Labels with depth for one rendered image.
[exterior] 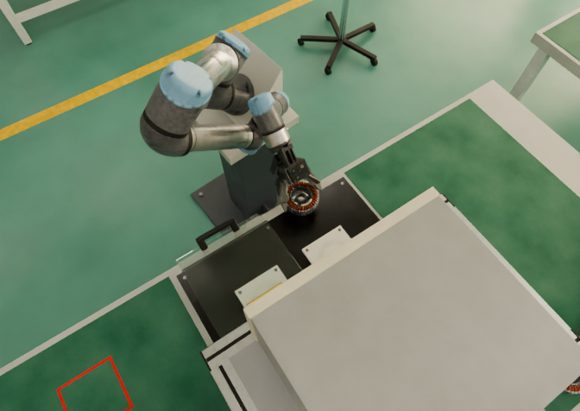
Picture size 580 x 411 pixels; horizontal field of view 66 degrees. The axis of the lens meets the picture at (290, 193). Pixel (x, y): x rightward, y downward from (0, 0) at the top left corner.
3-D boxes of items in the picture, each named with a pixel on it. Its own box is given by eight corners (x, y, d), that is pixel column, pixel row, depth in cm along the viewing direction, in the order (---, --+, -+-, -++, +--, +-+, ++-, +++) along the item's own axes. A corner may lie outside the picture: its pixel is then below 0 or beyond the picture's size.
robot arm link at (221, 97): (201, 95, 158) (172, 92, 147) (219, 64, 152) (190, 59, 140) (220, 117, 154) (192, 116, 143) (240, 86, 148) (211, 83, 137)
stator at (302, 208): (276, 196, 142) (276, 190, 139) (305, 180, 146) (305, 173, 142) (296, 222, 138) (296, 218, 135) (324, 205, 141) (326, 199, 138)
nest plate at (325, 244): (301, 250, 139) (301, 249, 138) (339, 226, 143) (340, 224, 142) (330, 289, 133) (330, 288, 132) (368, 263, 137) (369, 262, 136)
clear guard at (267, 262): (176, 260, 113) (171, 251, 107) (256, 213, 119) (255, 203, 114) (242, 375, 100) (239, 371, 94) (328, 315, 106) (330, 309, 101)
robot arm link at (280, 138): (258, 135, 133) (281, 123, 135) (264, 149, 134) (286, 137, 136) (267, 136, 126) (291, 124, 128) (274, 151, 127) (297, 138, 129)
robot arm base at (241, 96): (217, 104, 167) (198, 102, 159) (231, 66, 161) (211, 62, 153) (244, 123, 161) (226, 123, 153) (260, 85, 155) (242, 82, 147)
